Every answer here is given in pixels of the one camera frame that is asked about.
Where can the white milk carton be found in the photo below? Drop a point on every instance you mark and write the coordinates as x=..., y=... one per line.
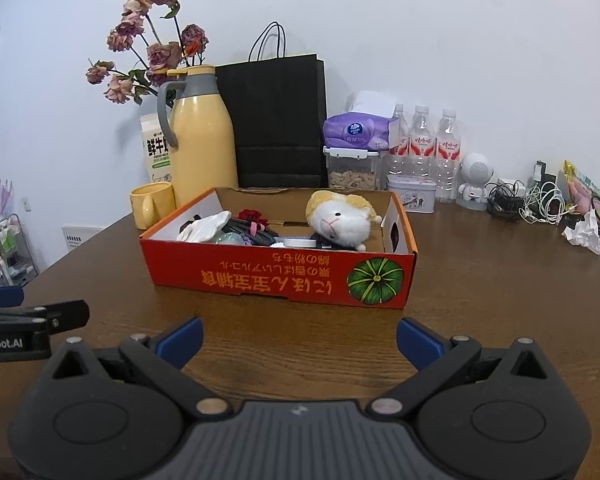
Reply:
x=156, y=155

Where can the black paper bag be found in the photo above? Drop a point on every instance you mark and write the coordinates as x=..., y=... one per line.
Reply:
x=275, y=125

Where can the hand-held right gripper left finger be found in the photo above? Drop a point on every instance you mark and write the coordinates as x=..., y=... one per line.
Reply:
x=182, y=340

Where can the white wall outlet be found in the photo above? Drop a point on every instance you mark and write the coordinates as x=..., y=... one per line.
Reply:
x=27, y=204

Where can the white yellow plush hamster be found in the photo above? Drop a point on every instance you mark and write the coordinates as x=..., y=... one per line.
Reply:
x=337, y=222

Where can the metal storage rack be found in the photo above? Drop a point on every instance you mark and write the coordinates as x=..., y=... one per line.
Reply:
x=5, y=255

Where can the purple tissue pack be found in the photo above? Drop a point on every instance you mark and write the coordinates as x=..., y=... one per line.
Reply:
x=352, y=132

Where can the yellow mug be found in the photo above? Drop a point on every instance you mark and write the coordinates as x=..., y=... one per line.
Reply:
x=147, y=205

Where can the yellow thermos jug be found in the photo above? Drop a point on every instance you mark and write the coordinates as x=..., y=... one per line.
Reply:
x=200, y=150

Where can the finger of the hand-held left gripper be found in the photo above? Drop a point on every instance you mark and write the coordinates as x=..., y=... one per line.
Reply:
x=67, y=315
x=0, y=296

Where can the clear water bottle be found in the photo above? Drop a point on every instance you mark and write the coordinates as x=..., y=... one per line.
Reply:
x=448, y=150
x=399, y=145
x=422, y=145

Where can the red cardboard box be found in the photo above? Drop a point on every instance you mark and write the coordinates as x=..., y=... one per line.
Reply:
x=260, y=280

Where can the red fabric rose corsage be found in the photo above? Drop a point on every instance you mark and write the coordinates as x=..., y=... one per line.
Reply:
x=252, y=215

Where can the dried flower bouquet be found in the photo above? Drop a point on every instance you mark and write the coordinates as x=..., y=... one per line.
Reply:
x=162, y=55

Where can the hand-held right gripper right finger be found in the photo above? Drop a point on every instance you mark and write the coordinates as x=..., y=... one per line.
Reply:
x=420, y=342

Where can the crumpled white tissue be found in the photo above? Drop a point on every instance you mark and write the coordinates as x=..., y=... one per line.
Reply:
x=582, y=232

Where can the silver tin box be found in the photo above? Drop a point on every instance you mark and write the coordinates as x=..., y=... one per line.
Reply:
x=412, y=195

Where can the white round lid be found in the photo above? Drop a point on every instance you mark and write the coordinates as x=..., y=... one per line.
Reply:
x=300, y=243

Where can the white robot speaker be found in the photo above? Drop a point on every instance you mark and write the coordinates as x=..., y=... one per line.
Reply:
x=475, y=172

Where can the colourful snack packet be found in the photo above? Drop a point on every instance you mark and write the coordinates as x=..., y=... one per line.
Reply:
x=585, y=192

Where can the clear plastic bag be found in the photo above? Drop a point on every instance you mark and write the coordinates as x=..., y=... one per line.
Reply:
x=227, y=239

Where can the purple wall sticker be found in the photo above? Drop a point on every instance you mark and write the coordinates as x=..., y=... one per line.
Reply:
x=0, y=190

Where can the clear food container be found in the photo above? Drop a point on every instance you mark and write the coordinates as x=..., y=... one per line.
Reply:
x=350, y=172

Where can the small black device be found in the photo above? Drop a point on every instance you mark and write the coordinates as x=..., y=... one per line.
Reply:
x=542, y=175

